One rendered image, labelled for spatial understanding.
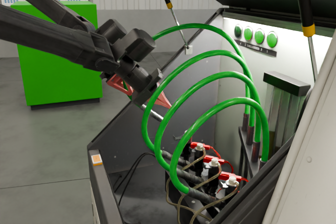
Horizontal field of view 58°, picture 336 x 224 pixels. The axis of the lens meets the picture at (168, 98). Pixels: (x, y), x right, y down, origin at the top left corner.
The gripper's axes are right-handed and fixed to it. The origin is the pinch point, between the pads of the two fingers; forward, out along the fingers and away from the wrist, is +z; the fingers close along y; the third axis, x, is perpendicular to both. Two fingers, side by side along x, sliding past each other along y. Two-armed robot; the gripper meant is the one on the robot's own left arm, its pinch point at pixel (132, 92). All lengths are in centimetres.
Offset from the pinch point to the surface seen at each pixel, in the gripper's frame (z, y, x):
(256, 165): 37.2, -3.3, -16.7
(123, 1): -308, 535, 134
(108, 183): 17.0, -3.7, 23.8
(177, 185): 27.3, -25.6, -7.6
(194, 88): 13.9, -19.1, -21.2
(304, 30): 19, -25, -44
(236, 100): 21.1, -21.1, -26.8
